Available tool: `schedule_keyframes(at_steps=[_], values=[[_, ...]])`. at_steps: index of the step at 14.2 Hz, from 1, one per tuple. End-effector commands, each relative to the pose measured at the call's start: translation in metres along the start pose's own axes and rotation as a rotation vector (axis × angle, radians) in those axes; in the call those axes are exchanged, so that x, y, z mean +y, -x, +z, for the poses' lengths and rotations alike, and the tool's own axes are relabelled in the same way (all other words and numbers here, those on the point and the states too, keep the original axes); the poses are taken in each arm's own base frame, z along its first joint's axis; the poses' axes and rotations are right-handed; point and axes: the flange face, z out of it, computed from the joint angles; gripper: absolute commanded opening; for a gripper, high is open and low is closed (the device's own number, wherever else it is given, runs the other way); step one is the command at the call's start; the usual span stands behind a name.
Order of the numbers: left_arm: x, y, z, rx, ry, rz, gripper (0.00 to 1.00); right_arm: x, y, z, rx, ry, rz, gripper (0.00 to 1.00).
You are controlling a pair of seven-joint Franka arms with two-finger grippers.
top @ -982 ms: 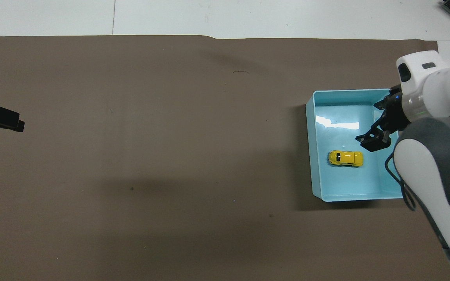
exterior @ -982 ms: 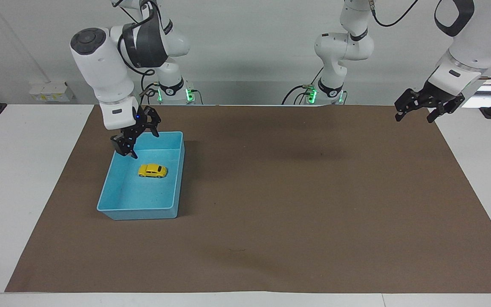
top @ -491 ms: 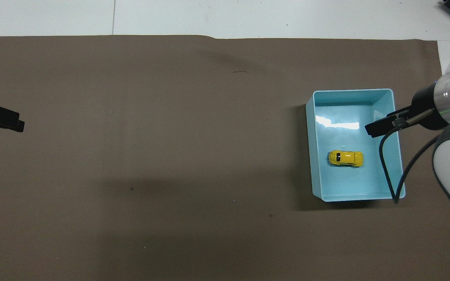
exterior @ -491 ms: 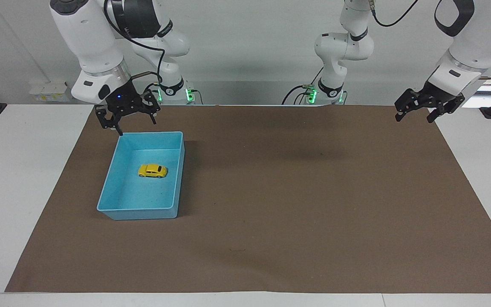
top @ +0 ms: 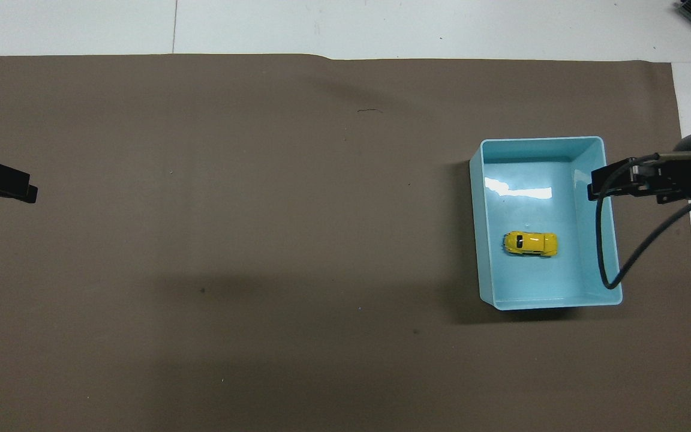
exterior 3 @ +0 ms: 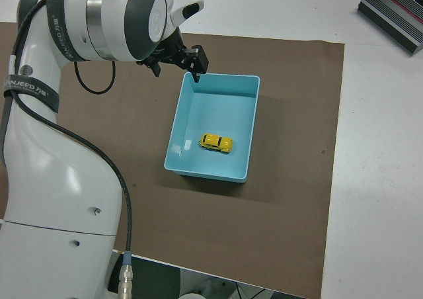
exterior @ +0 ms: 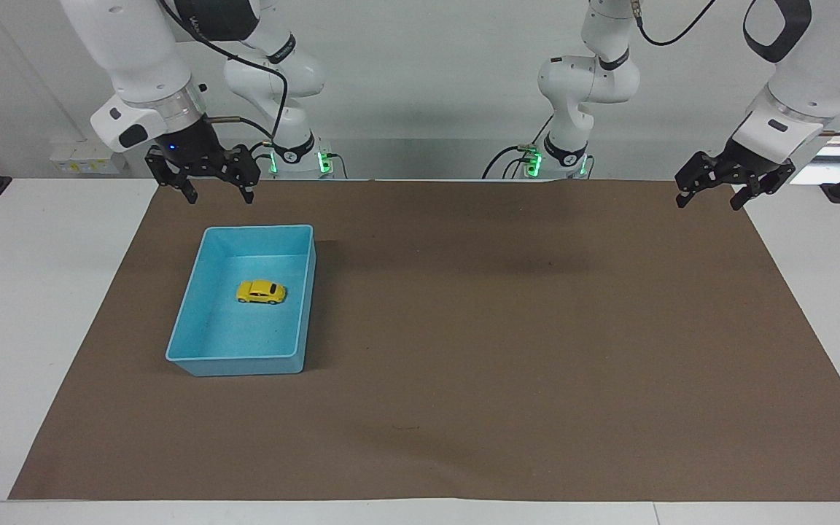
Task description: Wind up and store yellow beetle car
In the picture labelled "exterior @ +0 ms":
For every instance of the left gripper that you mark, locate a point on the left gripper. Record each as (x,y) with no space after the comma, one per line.
(741,159)

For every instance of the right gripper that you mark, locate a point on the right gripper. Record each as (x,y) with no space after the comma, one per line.
(190,146)

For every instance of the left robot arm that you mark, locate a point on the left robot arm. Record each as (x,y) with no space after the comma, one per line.
(806,80)

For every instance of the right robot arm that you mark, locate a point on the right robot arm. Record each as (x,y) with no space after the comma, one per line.
(143,58)

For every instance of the yellow toy beetle car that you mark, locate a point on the yellow toy beetle car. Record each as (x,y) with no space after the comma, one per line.
(259,292)

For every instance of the white socket strip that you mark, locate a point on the white socket strip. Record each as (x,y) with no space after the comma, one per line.
(88,162)

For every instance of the blue plastic tray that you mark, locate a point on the blue plastic tray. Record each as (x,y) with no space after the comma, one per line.
(245,332)

